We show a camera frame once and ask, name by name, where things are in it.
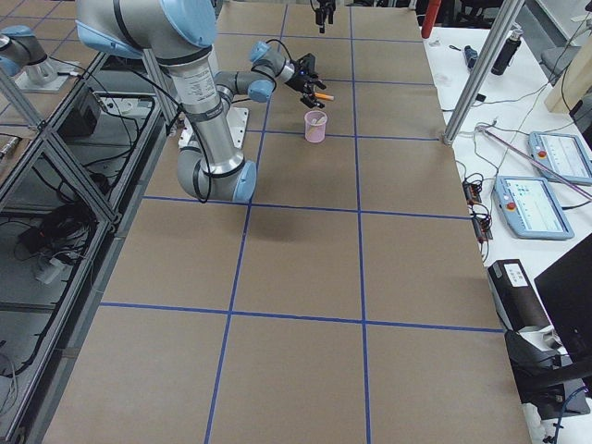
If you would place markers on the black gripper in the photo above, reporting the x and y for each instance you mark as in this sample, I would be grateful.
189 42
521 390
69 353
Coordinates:
320 14
297 80

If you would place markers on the purple highlighter pen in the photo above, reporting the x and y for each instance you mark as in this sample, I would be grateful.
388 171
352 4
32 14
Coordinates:
324 97

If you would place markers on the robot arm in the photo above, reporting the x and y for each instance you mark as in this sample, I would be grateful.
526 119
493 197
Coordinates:
181 34

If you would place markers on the pink mesh pen holder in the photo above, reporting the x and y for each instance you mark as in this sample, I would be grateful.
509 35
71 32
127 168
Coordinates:
315 133

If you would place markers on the red fire extinguisher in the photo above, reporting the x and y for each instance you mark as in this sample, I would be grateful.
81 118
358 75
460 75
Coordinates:
430 18

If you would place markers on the black water bottle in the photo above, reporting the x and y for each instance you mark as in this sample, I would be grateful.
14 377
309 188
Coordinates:
507 52

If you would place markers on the near teach pendant tablet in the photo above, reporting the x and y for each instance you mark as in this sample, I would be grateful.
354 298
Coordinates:
530 209

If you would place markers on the teach pendant tablet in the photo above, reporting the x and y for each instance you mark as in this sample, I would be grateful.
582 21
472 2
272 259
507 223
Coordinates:
563 154
530 209

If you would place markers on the far teach pendant tablet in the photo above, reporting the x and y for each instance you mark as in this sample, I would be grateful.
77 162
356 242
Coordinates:
563 154

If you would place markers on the black box with label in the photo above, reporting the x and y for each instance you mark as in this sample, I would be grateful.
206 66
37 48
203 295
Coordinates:
517 304

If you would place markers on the black monitor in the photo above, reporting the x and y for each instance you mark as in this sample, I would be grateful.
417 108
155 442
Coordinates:
565 291

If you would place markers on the black office chair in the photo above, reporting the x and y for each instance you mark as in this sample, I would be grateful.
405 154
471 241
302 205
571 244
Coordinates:
545 378

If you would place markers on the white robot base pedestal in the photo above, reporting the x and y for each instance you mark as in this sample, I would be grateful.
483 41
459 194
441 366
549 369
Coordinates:
237 119

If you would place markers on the aluminium frame post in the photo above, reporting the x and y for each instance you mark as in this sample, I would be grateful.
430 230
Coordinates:
490 50

